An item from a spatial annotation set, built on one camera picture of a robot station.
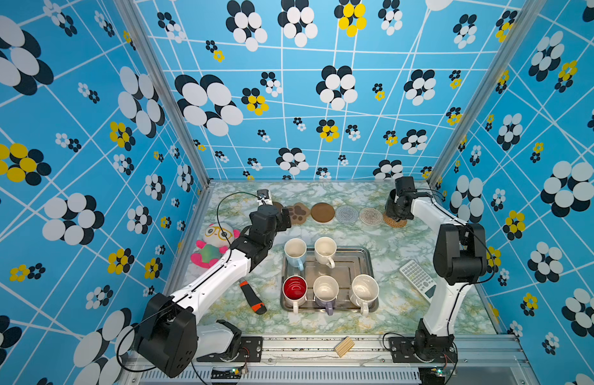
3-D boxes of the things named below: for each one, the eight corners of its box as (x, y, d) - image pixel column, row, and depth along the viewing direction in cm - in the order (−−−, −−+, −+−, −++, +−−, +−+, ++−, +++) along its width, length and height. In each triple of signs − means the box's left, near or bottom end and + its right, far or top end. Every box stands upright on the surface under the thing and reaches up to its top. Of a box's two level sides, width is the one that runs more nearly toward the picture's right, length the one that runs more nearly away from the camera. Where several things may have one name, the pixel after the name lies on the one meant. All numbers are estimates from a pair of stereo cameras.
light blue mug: (283, 274, 92) (280, 261, 83) (288, 250, 98) (286, 236, 90) (303, 277, 91) (302, 264, 82) (306, 253, 97) (306, 239, 89)
